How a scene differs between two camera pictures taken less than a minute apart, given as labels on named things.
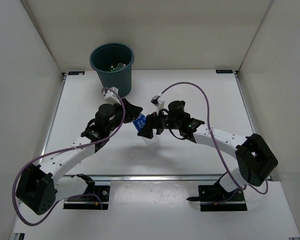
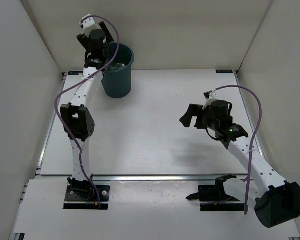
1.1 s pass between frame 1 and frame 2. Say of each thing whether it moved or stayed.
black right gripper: moved
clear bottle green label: stayed
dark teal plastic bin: stayed
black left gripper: moved
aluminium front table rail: stayed
